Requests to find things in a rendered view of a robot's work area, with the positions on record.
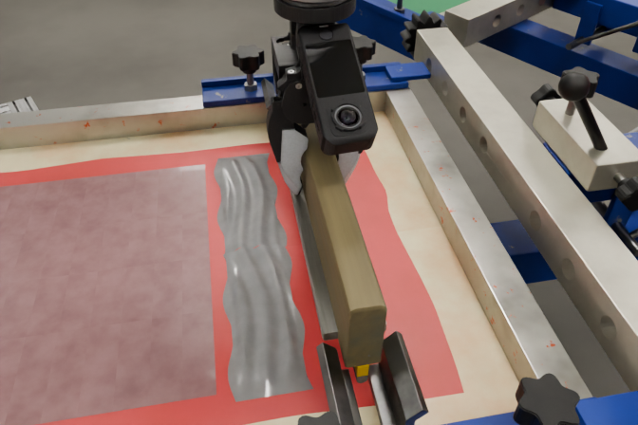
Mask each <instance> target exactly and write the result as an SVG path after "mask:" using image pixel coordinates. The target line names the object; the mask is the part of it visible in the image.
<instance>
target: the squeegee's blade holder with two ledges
mask: <svg viewBox="0 0 638 425"><path fill-rule="evenodd" d="M290 191H291V189H290ZM291 199H292V204H293V207H294V212H295V217H296V221H297V226H298V230H299V234H300V238H301V243H302V248H303V252H304V256H305V260H306V265H307V269H308V274H309V277H310V286H311V290H312V295H313V299H314V303H315V307H316V312H317V317H318V321H319V325H320V329H321V334H322V338H323V340H324V341H328V340H334V339H338V329H337V325H336V322H335V318H334V314H333V309H332V305H331V301H330V297H329V294H328V287H327V283H326V279H325V275H324V271H323V268H322V264H321V260H320V256H319V252H318V248H317V244H316V240H315V236H314V232H313V228H312V224H311V221H310V214H309V210H308V206H307V202H306V198H305V195H304V191H303V188H302V190H301V193H300V194H298V195H296V194H294V193H293V192H292V191H291Z"/></svg>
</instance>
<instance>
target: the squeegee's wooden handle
mask: <svg viewBox="0 0 638 425"><path fill-rule="evenodd" d="M304 129H305V130H306V133H307V136H308V139H309V142H308V148H307V150H306V151H305V153H304V154H303V155H302V158H301V161H302V165H303V172H302V174H301V175H300V176H301V179H302V183H303V191H304V195H305V198H306V202H307V206H308V210H309V214H310V221H311V224H312V228H313V232H314V236H315V240H316V244H317V248H318V252H319V256H320V260H321V264H322V268H323V271H324V275H325V279H326V283H327V287H328V294H329V297H330V301H331V305H332V309H333V314H334V318H335V322H336V325H337V329H338V341H339V344H340V348H341V352H342V356H343V360H344V364H345V367H347V368H349V367H355V366H361V365H367V364H372V363H379V362H381V356H382V349H383V341H384V334H385V320H386V312H387V307H386V304H385V300H384V297H383V294H382V291H381V289H380V286H379V283H378V280H377V277H376V274H375V271H374V268H373V266H372V263H371V260H370V257H369V254H368V251H367V248H366V243H365V240H364V237H363V235H362V232H361V229H360V226H359V223H358V220H357V217H356V214H355V211H354V209H353V206H352V203H351V200H350V197H349V194H348V191H347V186H346V183H345V181H344V178H343V175H342V172H341V170H340V167H339V164H338V161H337V158H336V155H333V156H329V155H326V154H324V153H323V152H322V150H321V147H320V144H319V139H318V136H317V132H316V128H315V123H310V124H309V125H308V126H307V128H304Z"/></svg>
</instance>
